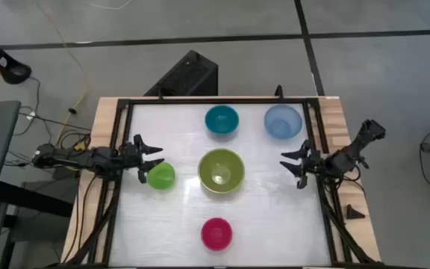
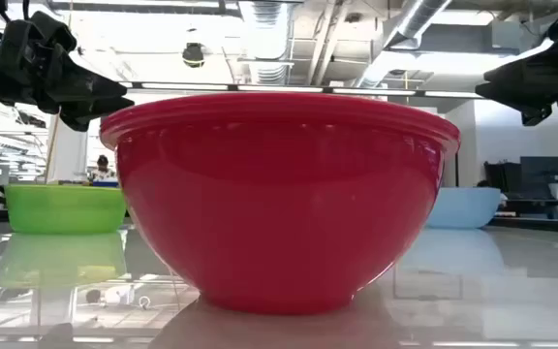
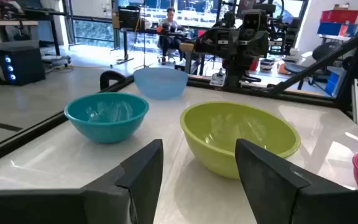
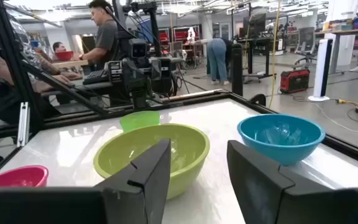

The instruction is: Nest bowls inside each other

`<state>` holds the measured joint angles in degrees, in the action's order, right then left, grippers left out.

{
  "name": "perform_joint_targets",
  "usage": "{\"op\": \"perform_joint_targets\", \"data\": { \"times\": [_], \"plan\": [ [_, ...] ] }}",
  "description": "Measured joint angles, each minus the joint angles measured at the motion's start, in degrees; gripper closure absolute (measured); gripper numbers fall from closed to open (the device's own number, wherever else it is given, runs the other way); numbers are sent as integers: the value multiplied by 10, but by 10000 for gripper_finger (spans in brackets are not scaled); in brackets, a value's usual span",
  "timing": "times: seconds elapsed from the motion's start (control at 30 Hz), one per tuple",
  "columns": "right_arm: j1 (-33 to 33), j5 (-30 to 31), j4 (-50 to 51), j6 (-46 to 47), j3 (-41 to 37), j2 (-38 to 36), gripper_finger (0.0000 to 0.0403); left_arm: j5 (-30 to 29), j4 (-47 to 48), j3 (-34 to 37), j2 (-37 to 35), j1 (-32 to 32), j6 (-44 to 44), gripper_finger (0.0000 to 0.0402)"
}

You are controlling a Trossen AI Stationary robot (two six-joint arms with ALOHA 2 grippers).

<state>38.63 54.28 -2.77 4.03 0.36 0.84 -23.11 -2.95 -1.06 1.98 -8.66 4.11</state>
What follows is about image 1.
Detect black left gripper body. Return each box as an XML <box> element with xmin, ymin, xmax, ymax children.
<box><xmin>119</xmin><ymin>141</ymin><xmax>145</xmax><ymax>174</ymax></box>

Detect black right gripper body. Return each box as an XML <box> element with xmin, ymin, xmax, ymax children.
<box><xmin>305</xmin><ymin>148</ymin><xmax>328</xmax><ymax>177</ymax></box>

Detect small bright green bowl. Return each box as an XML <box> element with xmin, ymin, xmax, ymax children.
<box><xmin>147</xmin><ymin>161</ymin><xmax>177</xmax><ymax>191</ymax></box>

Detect translucent blue plastic bowl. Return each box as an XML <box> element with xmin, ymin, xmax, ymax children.
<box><xmin>263</xmin><ymin>103</ymin><xmax>304</xmax><ymax>140</ymax></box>

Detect white table mat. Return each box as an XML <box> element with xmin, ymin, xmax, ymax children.
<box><xmin>108</xmin><ymin>102</ymin><xmax>332</xmax><ymax>268</ymax></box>

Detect large olive green bowl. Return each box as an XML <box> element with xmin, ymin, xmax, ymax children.
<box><xmin>197</xmin><ymin>148</ymin><xmax>246</xmax><ymax>194</ymax></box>

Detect teal plastic bowl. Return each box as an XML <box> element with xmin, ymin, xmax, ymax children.
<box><xmin>204</xmin><ymin>104</ymin><xmax>240</xmax><ymax>136</ymax></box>

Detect black box on floor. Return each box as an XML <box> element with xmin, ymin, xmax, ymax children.
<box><xmin>143</xmin><ymin>49</ymin><xmax>219</xmax><ymax>98</ymax></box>

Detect pink plastic bowl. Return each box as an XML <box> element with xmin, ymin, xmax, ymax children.
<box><xmin>200</xmin><ymin>217</ymin><xmax>234</xmax><ymax>252</ymax></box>

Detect black stand base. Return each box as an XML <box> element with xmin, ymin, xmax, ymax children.
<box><xmin>0</xmin><ymin>25</ymin><xmax>34</xmax><ymax>85</ymax></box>

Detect small black triangular bracket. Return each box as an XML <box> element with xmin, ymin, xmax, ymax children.
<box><xmin>346</xmin><ymin>203</ymin><xmax>366</xmax><ymax>220</ymax></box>

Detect black metal table frame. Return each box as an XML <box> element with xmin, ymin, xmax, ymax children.
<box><xmin>65</xmin><ymin>96</ymin><xmax>378</xmax><ymax>268</ymax></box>

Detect yellow cable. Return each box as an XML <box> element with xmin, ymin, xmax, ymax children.
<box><xmin>35</xmin><ymin>0</ymin><xmax>93</xmax><ymax>150</ymax></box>

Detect black floor cable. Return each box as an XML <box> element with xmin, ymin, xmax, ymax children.
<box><xmin>13</xmin><ymin>76</ymin><xmax>93</xmax><ymax>137</ymax></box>

